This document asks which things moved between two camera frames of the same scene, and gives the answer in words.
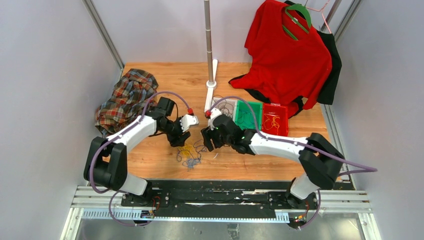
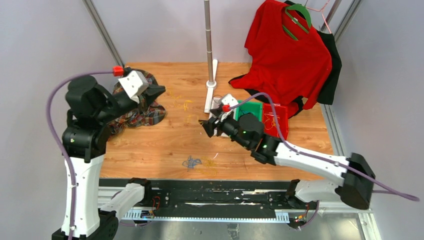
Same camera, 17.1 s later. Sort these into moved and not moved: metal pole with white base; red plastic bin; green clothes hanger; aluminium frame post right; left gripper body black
Moved: left gripper body black
Not moved: green clothes hanger; aluminium frame post right; metal pole with white base; red plastic bin
